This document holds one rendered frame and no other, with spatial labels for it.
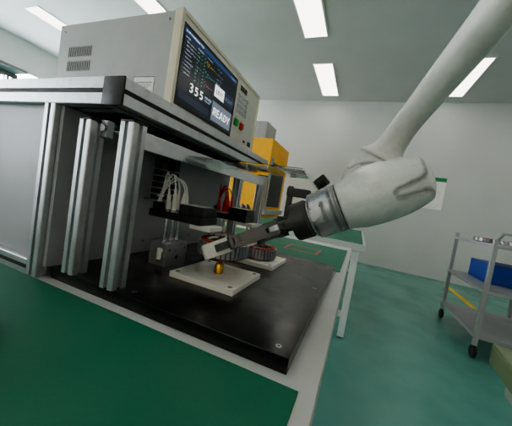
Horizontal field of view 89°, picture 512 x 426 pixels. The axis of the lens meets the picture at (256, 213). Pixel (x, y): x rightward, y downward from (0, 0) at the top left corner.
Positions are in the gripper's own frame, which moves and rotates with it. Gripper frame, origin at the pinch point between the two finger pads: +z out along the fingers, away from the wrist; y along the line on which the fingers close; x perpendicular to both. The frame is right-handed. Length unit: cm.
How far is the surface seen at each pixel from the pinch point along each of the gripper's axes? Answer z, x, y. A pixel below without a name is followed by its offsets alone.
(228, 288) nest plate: -2.0, 8.0, 7.2
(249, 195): 120, -84, -347
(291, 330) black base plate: -13.7, 16.0, 12.5
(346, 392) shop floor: 10, 91, -99
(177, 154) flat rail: -0.1, -20.8, 7.8
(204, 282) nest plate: 2.6, 5.7, 7.4
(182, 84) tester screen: -4.5, -35.7, 5.5
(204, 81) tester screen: -6.6, -39.5, -2.3
